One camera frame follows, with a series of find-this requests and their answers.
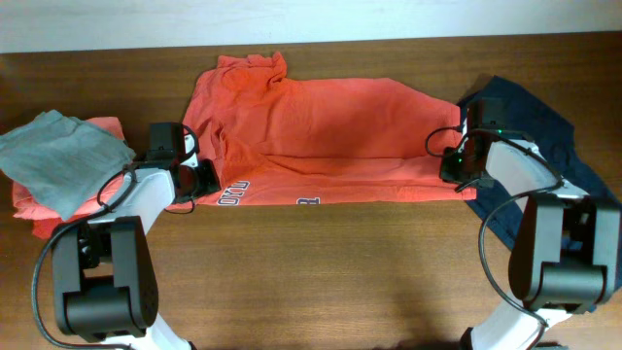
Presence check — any folded grey garment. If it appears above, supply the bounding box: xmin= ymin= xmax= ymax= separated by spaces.
xmin=1 ymin=110 xmax=135 ymax=220

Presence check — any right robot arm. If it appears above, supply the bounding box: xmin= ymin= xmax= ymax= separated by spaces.
xmin=440 ymin=127 xmax=621 ymax=349

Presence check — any navy blue garment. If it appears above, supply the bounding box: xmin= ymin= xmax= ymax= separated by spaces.
xmin=456 ymin=75 xmax=622 ymax=312

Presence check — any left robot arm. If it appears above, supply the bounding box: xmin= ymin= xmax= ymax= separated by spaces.
xmin=52 ymin=159 xmax=221 ymax=349

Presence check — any folded orange garment stack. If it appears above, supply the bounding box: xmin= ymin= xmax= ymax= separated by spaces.
xmin=12 ymin=117 xmax=125 ymax=239

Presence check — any orange red t-shirt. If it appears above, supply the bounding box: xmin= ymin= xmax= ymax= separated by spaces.
xmin=183 ymin=53 xmax=476 ymax=207

